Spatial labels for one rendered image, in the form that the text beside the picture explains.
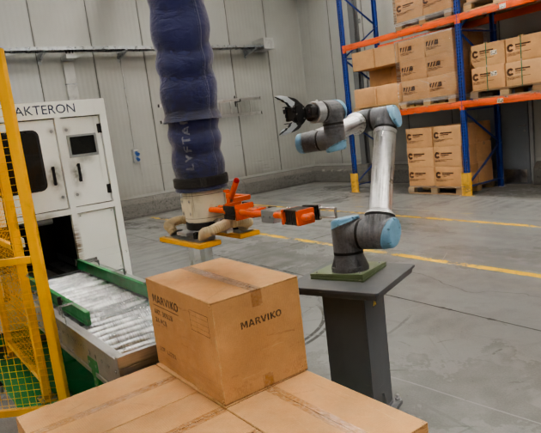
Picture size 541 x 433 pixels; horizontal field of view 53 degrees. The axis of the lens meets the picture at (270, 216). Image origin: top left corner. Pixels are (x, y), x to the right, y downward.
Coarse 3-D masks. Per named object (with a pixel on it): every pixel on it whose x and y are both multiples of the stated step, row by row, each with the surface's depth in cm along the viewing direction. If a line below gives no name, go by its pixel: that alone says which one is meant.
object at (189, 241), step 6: (174, 234) 231; (162, 240) 230; (168, 240) 225; (174, 240) 222; (180, 240) 220; (186, 240) 216; (192, 240) 214; (210, 240) 211; (216, 240) 211; (186, 246) 213; (192, 246) 209; (198, 246) 206; (204, 246) 207; (210, 246) 208
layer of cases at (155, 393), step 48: (144, 384) 227; (192, 384) 221; (288, 384) 211; (336, 384) 207; (48, 432) 197; (96, 432) 193; (144, 432) 189; (192, 432) 185; (240, 432) 182; (288, 432) 178; (336, 432) 175; (384, 432) 172
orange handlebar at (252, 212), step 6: (234, 198) 238; (240, 198) 240; (246, 198) 242; (210, 210) 216; (216, 210) 212; (222, 210) 209; (240, 210) 200; (246, 210) 197; (252, 210) 194; (258, 210) 192; (246, 216) 197; (252, 216) 194; (258, 216) 196; (276, 216) 183; (306, 216) 173; (312, 216) 174
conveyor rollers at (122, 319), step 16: (80, 272) 450; (64, 288) 407; (80, 288) 398; (96, 288) 394; (112, 288) 392; (80, 304) 360; (96, 304) 351; (112, 304) 347; (128, 304) 343; (144, 304) 340; (96, 320) 322; (112, 320) 318; (128, 320) 314; (144, 320) 311; (96, 336) 295; (112, 336) 291; (128, 336) 287; (144, 336) 283
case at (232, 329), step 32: (160, 288) 230; (192, 288) 216; (224, 288) 211; (256, 288) 206; (288, 288) 214; (160, 320) 237; (192, 320) 209; (224, 320) 198; (256, 320) 206; (288, 320) 215; (160, 352) 245; (192, 352) 215; (224, 352) 198; (256, 352) 207; (288, 352) 216; (224, 384) 199; (256, 384) 208
